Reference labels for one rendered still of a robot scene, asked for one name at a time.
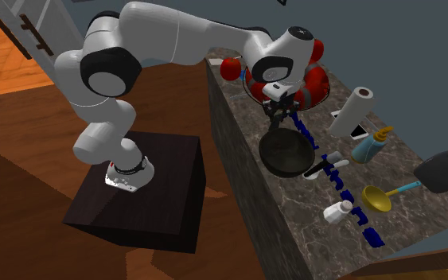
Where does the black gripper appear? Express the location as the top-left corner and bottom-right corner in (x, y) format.
(263, 95), (302, 120)

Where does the black frying pan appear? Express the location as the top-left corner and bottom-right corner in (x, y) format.
(258, 118), (317, 178)

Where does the red apple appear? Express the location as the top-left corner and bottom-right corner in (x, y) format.
(220, 56), (243, 82)

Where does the black tool with grey tip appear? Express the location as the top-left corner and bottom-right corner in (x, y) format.
(302, 150), (343, 180)

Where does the white paper towel roll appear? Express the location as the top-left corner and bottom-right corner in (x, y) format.
(328, 86), (375, 138)

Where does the white phone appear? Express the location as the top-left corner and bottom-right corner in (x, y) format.
(330, 110), (370, 141)

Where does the blue bottle with yellow pump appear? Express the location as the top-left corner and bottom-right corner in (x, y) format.
(350, 126), (395, 165)

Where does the white salt shaker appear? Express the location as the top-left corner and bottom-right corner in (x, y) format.
(323, 200), (355, 225)

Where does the dark robot stand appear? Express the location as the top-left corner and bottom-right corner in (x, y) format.
(62, 130), (207, 255)

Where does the blue chain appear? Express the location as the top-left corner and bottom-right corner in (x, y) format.
(288, 111), (386, 249)

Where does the yellow ladle with blue handle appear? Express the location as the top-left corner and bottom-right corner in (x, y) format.
(360, 180), (423, 213)

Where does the grey cabinet with dark handles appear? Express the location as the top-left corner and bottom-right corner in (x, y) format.
(0, 0), (86, 87)

